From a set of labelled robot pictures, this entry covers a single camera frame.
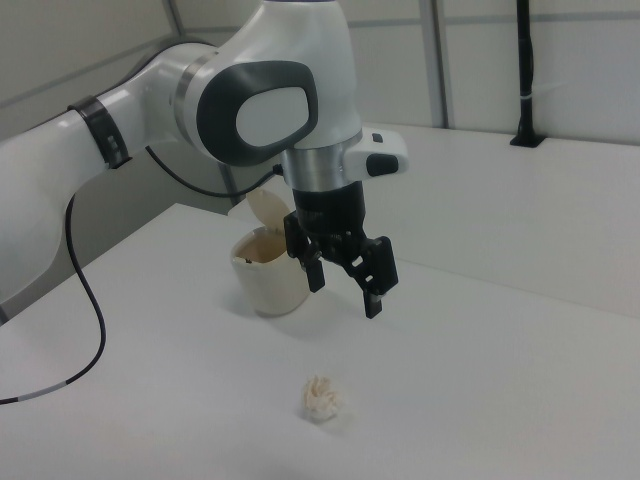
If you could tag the grey partition post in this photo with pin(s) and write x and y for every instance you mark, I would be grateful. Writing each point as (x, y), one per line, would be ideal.
(442, 60)

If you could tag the small white bin with lid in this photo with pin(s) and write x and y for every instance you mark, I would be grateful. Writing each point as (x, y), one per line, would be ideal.
(272, 290)

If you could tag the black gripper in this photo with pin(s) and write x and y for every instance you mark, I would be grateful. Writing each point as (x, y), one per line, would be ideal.
(330, 210)

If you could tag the black pole with clamp base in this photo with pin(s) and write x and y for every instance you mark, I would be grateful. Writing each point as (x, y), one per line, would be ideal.
(525, 50)

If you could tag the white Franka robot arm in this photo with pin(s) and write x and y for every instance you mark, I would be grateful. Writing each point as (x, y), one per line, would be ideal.
(150, 100)

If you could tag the white paper ball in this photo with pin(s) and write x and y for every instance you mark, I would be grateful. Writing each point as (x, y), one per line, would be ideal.
(322, 397)

